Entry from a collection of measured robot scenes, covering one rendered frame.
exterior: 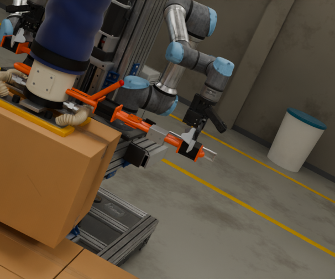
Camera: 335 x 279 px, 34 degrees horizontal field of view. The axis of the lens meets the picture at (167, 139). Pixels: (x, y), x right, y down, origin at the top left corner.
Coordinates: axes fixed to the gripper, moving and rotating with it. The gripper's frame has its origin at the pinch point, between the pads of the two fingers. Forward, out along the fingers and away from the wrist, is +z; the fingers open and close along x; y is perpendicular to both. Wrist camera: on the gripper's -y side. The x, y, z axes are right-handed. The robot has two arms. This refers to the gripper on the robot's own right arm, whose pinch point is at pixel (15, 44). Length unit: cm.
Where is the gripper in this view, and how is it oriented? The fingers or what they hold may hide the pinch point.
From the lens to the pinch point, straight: 250.7
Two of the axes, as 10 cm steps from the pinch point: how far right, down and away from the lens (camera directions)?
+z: -4.1, 8.7, 2.9
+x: 1.9, -2.2, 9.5
